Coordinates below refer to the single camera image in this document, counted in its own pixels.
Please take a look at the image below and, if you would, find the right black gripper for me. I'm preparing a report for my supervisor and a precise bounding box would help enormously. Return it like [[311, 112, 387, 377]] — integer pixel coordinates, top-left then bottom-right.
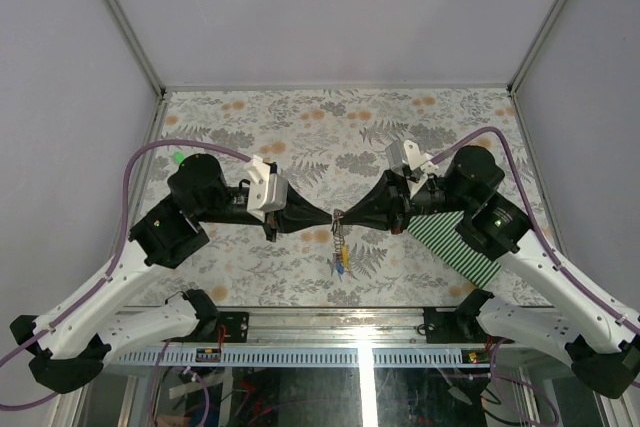
[[339, 167, 475, 234]]

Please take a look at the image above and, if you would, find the metal key organizer ring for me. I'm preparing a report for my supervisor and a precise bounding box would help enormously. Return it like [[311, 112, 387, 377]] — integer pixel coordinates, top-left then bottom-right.
[[326, 219, 351, 278]]

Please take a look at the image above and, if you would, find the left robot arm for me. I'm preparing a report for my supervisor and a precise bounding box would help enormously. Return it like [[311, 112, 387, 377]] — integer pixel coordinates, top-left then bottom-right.
[[10, 154, 331, 394]]

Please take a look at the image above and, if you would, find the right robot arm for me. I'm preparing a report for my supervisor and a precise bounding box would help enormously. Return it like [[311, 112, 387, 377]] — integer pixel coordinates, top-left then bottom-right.
[[341, 141, 639, 399]]

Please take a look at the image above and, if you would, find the green striped cloth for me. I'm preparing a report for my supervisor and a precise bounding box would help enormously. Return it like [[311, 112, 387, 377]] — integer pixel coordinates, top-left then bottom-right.
[[407, 212, 501, 288]]

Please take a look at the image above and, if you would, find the green tag key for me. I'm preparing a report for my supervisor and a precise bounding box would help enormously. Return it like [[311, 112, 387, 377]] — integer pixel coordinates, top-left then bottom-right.
[[172, 151, 185, 165]]

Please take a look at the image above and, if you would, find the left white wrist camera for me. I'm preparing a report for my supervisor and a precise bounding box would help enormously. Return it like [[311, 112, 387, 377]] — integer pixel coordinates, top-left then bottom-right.
[[243, 155, 289, 222]]

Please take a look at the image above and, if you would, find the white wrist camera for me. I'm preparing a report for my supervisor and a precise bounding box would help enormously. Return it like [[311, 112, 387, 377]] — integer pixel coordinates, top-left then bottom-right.
[[243, 155, 289, 222], [385, 140, 438, 183]]

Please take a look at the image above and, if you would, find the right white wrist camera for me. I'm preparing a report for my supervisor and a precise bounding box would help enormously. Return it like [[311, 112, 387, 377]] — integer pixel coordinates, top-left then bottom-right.
[[385, 140, 438, 183]]

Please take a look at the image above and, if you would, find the aluminium front rail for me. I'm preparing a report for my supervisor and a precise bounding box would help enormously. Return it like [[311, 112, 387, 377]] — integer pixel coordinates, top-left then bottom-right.
[[74, 304, 614, 348]]

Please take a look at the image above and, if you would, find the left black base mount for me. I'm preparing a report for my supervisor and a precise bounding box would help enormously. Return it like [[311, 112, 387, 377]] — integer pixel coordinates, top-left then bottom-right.
[[186, 311, 250, 344]]

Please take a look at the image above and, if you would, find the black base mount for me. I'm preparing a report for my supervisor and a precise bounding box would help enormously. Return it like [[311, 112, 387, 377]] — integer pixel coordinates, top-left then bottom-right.
[[415, 307, 502, 344], [186, 311, 250, 344]]

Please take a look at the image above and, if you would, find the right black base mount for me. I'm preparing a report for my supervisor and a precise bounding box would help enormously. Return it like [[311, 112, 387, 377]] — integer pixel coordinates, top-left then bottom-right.
[[415, 307, 502, 344]]

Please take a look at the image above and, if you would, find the blue slotted cable duct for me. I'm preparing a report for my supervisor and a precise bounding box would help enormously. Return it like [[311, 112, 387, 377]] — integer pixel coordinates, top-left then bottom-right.
[[115, 346, 464, 368]]

